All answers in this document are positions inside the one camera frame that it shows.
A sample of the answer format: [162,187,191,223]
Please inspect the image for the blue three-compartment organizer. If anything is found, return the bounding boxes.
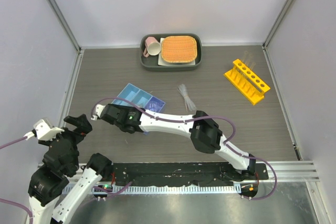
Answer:
[117,83,165,113]

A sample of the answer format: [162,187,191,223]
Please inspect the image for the clear glass beaker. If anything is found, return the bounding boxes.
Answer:
[146,101,161,112]

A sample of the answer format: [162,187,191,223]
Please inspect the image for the bundle of plastic pipettes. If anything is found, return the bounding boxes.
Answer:
[177,84,196,111]

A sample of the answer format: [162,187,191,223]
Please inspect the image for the yellow test tube rack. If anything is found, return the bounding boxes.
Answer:
[224,59,270,105]

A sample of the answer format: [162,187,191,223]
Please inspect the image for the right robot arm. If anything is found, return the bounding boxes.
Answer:
[92,103,256,179]

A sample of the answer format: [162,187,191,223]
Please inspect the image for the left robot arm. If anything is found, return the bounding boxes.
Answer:
[25,114,113,223]

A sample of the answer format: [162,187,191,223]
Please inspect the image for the dark green plastic tray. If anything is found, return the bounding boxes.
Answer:
[139,33,202,72]

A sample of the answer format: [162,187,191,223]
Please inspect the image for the pink ceramic mug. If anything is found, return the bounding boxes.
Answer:
[143,36,162,57]

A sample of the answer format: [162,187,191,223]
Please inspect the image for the orange woven basket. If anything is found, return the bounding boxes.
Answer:
[161,36,198,63]

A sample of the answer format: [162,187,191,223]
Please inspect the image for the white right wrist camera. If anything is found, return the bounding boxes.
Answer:
[91,104,105,121]

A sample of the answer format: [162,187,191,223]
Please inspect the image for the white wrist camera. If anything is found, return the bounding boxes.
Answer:
[24,118,65,141]
[91,104,105,121]

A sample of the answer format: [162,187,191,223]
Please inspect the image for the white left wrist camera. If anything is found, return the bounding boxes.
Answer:
[24,118,65,141]

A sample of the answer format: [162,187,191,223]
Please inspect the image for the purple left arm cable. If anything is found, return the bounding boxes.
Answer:
[0,136,34,224]

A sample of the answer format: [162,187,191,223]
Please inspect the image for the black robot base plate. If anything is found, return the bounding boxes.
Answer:
[101,162,269,187]

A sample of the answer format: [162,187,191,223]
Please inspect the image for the white slotted cable duct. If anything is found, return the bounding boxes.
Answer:
[62,184,241,195]

